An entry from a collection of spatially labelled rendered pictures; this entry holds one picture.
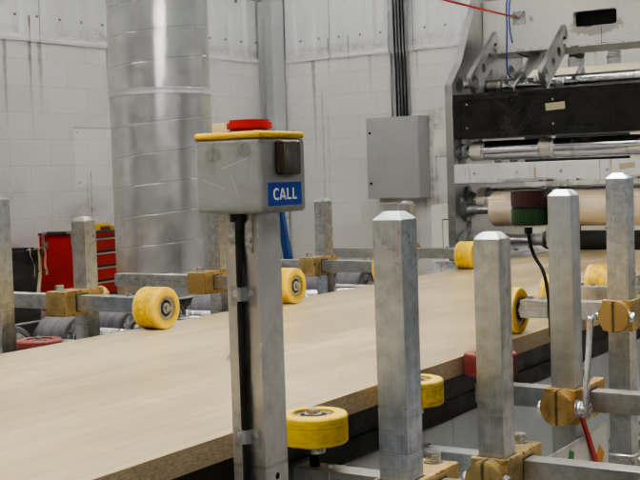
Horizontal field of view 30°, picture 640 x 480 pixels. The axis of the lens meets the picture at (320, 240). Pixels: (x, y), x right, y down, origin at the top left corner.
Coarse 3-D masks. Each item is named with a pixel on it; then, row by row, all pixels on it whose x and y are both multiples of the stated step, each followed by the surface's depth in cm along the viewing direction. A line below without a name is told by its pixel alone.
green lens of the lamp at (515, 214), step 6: (510, 210) 172; (516, 210) 170; (522, 210) 170; (528, 210) 169; (534, 210) 169; (540, 210) 169; (546, 210) 169; (516, 216) 170; (522, 216) 170; (528, 216) 169; (534, 216) 169; (540, 216) 169; (546, 216) 169; (516, 222) 170; (522, 222) 170; (528, 222) 169; (534, 222) 169; (540, 222) 169; (546, 222) 169
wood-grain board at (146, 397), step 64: (192, 320) 240; (320, 320) 233; (448, 320) 227; (0, 384) 170; (64, 384) 168; (128, 384) 166; (192, 384) 165; (320, 384) 161; (0, 448) 128; (64, 448) 127; (128, 448) 126; (192, 448) 126
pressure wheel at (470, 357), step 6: (468, 354) 180; (474, 354) 179; (516, 354) 180; (468, 360) 179; (474, 360) 178; (516, 360) 180; (468, 366) 180; (474, 366) 178; (516, 366) 180; (468, 372) 180; (474, 372) 178; (516, 372) 180
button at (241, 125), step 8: (232, 120) 103; (240, 120) 103; (248, 120) 103; (256, 120) 103; (264, 120) 104; (232, 128) 103; (240, 128) 103; (248, 128) 103; (256, 128) 103; (264, 128) 104
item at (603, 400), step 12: (516, 384) 179; (528, 384) 179; (540, 384) 178; (516, 396) 178; (528, 396) 177; (540, 396) 176; (600, 396) 171; (612, 396) 170; (624, 396) 169; (636, 396) 168; (600, 408) 171; (612, 408) 170; (624, 408) 169; (636, 408) 168
